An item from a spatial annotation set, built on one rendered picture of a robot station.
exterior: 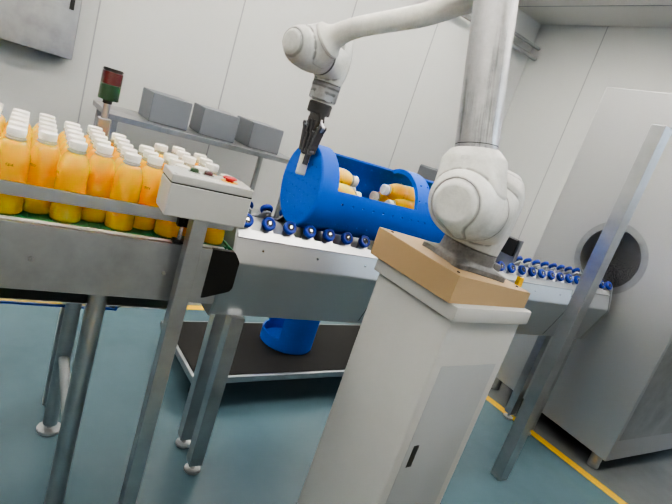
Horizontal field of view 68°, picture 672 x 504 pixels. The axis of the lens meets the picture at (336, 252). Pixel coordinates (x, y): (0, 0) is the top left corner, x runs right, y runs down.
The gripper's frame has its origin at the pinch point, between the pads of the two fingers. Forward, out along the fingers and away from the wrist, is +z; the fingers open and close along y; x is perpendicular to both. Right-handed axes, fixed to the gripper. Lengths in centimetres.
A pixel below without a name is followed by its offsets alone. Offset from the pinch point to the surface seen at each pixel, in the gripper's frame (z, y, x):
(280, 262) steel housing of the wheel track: 30.7, 11.7, -3.5
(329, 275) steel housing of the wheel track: 32.7, 12.1, 15.7
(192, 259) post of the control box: 27, 29, -37
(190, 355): 101, -48, -1
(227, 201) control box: 10.1, 32.1, -33.4
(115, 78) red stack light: -7, -35, -55
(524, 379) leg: 88, -8, 184
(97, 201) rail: 19, 19, -60
